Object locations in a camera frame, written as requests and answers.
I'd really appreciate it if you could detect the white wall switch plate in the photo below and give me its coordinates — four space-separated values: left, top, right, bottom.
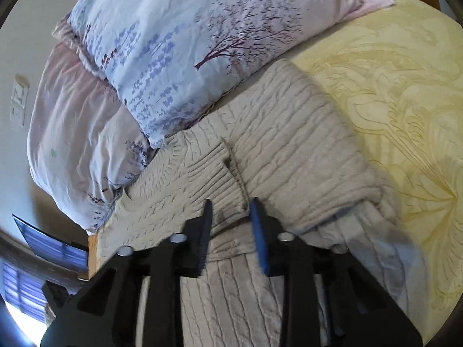
10 75 30 128

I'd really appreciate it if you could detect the wooden bed frame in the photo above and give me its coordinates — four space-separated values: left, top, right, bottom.
87 232 100 280

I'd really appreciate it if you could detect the pink floral pillow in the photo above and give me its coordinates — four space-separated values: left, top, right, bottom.
27 16 163 234

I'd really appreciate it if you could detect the window with blinds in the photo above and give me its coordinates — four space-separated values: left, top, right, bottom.
0 260 49 324

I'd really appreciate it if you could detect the beige cable-knit sweater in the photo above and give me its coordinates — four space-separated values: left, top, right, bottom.
98 59 427 347

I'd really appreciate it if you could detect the dark screen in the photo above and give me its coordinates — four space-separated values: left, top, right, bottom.
12 214 89 272

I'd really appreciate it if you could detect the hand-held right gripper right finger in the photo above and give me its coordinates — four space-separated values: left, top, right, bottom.
251 197 424 347

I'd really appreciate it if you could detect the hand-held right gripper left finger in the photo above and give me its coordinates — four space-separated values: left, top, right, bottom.
40 199 214 347

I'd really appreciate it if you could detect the yellow patterned bed sheet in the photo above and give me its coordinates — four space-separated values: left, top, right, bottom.
289 0 463 337

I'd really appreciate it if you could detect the floral white pillow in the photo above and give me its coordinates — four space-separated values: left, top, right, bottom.
67 0 396 149

